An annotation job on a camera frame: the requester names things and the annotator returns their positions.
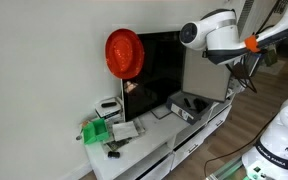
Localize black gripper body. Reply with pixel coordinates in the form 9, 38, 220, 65
231, 61, 252, 89

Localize navy shoe box lid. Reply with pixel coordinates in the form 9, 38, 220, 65
181, 48, 232, 103

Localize robot base table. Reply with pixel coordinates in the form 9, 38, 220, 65
205, 155, 288, 180

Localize navy shoe box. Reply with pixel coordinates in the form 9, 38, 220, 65
165, 90, 220, 126

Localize white black device box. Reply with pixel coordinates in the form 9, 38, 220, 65
94, 96, 125, 124

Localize black shoes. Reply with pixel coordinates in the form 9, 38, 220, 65
183, 97, 210, 113

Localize white cabinet drawer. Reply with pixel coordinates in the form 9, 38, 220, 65
205, 104, 234, 138
136, 154, 176, 180
170, 130, 209, 171

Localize black flat screen television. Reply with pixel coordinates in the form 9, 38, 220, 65
120, 30, 187, 123

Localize flat grey tv base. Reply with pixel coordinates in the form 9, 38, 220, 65
150, 104, 172, 120

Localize white tv cabinet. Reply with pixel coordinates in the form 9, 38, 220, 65
83, 89, 244, 180

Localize red sequin hat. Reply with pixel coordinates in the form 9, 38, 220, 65
104, 28, 146, 81

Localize black remote control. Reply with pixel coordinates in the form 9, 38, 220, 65
100, 101, 118, 109

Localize small black gadget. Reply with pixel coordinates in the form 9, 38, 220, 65
106, 150, 122, 160

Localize green plastic bin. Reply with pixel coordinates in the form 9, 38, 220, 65
81, 117, 110, 146

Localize long black cable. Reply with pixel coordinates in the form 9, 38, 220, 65
203, 114, 279, 178

